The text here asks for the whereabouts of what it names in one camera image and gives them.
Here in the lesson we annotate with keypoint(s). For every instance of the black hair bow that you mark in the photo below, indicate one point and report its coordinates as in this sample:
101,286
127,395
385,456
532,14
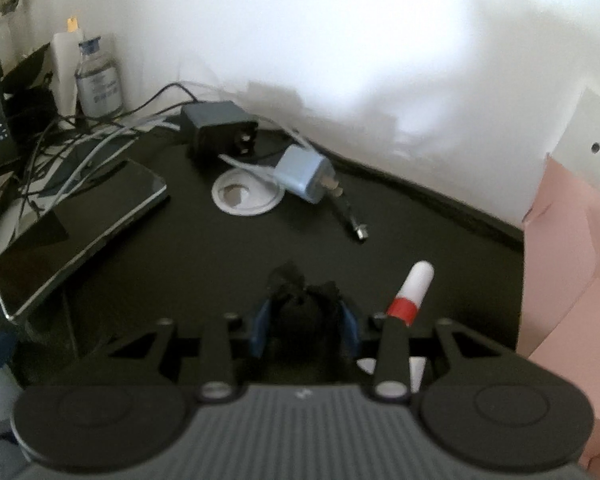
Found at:
300,310

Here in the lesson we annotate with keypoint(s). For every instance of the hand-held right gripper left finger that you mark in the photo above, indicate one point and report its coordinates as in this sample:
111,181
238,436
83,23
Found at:
262,325

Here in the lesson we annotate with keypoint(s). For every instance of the blue charger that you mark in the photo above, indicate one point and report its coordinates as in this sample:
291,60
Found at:
305,172

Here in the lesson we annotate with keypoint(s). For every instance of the white wall socket panel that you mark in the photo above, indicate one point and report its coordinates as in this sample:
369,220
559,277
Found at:
590,125

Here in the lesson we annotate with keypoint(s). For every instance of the white bottle with orange cap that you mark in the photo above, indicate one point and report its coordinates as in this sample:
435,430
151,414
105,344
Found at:
65,75

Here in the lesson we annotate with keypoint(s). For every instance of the black desktop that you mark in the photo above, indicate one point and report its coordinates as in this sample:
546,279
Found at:
180,260

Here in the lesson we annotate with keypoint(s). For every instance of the black speaker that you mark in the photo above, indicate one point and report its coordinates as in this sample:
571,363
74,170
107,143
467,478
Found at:
30,100

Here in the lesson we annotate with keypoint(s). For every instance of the black smartphone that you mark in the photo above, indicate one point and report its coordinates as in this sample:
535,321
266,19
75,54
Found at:
80,235

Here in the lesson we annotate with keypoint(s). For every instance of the white desk grommet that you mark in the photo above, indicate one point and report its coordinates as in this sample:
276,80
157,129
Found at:
247,202

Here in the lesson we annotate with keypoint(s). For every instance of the white tube with red band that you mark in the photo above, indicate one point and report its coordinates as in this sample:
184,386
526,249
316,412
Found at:
412,285

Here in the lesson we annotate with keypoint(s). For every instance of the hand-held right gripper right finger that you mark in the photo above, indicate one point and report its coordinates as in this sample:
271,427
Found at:
347,325

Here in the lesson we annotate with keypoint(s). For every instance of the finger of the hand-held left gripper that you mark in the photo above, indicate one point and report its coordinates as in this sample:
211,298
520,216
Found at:
0,360

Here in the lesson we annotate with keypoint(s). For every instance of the pink cardboard box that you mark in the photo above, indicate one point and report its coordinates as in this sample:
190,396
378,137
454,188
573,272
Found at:
565,285

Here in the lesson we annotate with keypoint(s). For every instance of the clear bottle with blue cap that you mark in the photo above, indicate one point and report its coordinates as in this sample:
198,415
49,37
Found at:
100,85

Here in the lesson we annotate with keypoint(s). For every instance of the black power adapter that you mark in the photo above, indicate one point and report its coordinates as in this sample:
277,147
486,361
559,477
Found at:
215,125

